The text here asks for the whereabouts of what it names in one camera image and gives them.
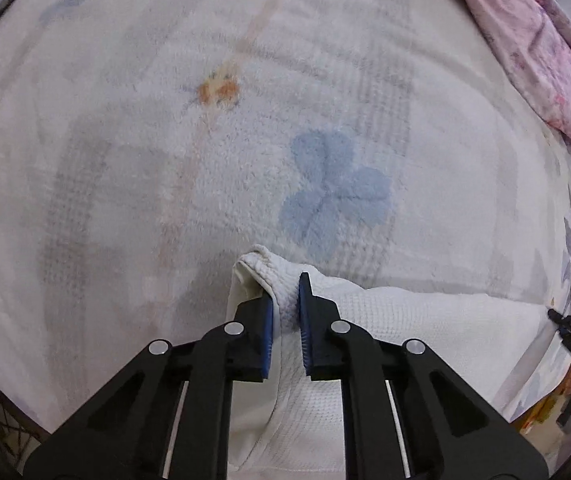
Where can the white snap-button jacket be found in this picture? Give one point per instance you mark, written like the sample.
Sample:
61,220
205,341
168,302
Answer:
415,340

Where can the white patterned bed sheet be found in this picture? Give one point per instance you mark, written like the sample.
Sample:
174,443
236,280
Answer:
165,160

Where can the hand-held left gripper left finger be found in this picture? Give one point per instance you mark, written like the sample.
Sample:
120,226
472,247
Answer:
265,335

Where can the purple floral quilt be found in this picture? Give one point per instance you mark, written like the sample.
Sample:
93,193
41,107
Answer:
540,50

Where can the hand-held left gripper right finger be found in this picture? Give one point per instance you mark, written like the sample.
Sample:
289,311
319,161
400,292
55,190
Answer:
304,320

